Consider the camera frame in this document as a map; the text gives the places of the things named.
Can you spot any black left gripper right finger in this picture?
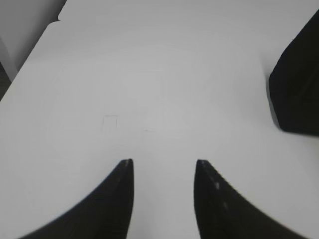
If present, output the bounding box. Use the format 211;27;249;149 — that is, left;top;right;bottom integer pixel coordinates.
195;160;302;239

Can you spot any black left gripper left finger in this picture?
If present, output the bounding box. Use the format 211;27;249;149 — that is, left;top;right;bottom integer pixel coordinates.
24;159;134;239

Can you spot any black canvas tote bag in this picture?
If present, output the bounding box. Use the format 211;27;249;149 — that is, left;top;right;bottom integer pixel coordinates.
268;12;319;136

